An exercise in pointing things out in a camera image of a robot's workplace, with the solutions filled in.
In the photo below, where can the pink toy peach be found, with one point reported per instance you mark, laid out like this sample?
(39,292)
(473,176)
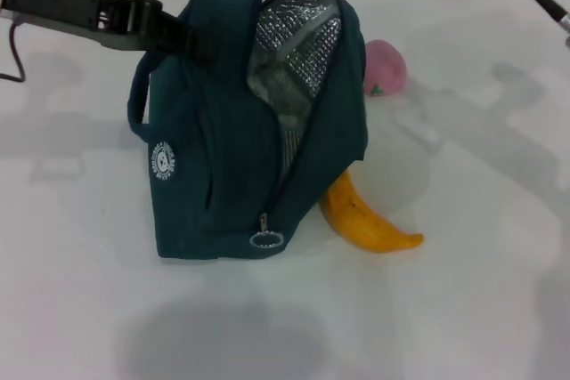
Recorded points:
(385,68)

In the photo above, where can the dark teal insulated lunch bag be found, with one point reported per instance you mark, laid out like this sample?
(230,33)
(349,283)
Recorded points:
(214,166)

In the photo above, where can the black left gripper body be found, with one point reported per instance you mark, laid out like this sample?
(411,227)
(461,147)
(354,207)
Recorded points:
(53,2)

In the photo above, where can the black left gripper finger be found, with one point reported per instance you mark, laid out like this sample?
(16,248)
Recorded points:
(191,42)

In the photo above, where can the yellow banana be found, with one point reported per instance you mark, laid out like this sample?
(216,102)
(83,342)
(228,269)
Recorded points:
(360,224)

